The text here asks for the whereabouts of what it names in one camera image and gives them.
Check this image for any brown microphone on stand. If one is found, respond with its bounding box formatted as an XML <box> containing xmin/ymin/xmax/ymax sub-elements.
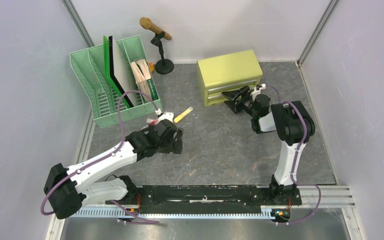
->
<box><xmin>139</xmin><ymin>17</ymin><xmax>174</xmax><ymax>75</ymax></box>

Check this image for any yellow highlighter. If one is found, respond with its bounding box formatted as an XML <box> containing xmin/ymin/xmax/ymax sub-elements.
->
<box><xmin>173</xmin><ymin>106</ymin><xmax>194</xmax><ymax>123</ymax></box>

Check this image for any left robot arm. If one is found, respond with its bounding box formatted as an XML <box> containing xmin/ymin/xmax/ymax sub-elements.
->
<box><xmin>40</xmin><ymin>119</ymin><xmax>184</xmax><ymax>220</ymax></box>

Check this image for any green plastic folder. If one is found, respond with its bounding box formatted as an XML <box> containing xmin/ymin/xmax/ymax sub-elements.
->
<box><xmin>103</xmin><ymin>35</ymin><xmax>133</xmax><ymax>97</ymax></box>

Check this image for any mint green file organizer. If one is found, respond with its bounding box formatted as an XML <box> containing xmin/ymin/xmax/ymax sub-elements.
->
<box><xmin>69</xmin><ymin>35</ymin><xmax>148</xmax><ymax>128</ymax></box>

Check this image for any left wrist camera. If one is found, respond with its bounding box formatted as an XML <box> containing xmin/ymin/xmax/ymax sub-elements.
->
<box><xmin>155</xmin><ymin>108</ymin><xmax>175</xmax><ymax>124</ymax></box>

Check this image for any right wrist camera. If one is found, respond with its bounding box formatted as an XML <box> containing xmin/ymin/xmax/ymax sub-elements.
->
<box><xmin>250</xmin><ymin>83</ymin><xmax>266</xmax><ymax>101</ymax></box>

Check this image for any yellow-green drawer chest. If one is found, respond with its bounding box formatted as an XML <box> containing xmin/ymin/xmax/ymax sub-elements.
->
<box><xmin>196</xmin><ymin>49</ymin><xmax>263</xmax><ymax>107</ymax></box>

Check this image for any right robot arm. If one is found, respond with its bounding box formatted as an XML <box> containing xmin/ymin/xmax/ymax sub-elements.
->
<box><xmin>221</xmin><ymin>84</ymin><xmax>316</xmax><ymax>204</ymax></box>

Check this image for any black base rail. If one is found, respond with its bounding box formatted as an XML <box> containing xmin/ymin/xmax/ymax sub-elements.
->
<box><xmin>118</xmin><ymin>185</ymin><xmax>302</xmax><ymax>214</ymax></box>

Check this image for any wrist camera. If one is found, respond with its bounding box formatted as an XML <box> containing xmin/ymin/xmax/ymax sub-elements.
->
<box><xmin>250</xmin><ymin>83</ymin><xmax>266</xmax><ymax>101</ymax></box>
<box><xmin>155</xmin><ymin>108</ymin><xmax>175</xmax><ymax>124</ymax></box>

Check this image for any small orange object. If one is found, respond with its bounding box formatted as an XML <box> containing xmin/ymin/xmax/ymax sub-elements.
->
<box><xmin>148</xmin><ymin>62</ymin><xmax>155</xmax><ymax>73</ymax></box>

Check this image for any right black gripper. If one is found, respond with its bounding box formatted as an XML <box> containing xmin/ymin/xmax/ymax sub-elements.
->
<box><xmin>221</xmin><ymin>85</ymin><xmax>257</xmax><ymax>118</ymax></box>

